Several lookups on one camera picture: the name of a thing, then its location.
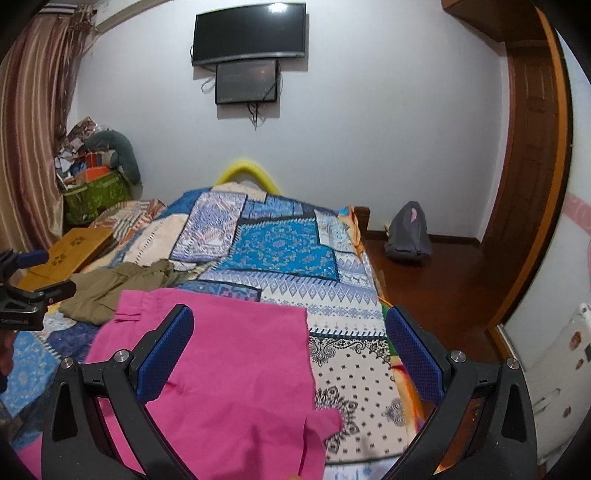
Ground left hand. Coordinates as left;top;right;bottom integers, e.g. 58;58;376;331
0;330;17;392

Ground wooden door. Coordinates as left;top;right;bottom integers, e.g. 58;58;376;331
443;1;572;327

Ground pink pants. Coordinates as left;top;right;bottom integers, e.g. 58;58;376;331
18;289;342;479

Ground striped orange pillow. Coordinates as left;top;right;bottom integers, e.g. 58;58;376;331
90;199;166;244

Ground yellow headboard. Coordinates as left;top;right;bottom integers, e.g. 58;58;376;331
215;158;281;195

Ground olive green pants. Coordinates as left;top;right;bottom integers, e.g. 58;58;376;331
59;259;182;326

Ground wooden lap table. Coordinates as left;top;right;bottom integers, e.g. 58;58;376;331
17;227;117;291

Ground striped brown curtain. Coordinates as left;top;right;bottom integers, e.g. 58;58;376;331
1;5;93;251

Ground small black wall monitor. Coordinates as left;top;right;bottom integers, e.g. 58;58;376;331
215;59;280;105

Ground large black wall television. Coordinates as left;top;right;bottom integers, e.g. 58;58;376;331
191;2;307;66

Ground grey bag on floor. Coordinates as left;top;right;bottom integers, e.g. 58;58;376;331
385;201;433;261

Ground patchwork blue bedspread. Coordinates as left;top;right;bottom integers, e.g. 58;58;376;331
0;186;429;480

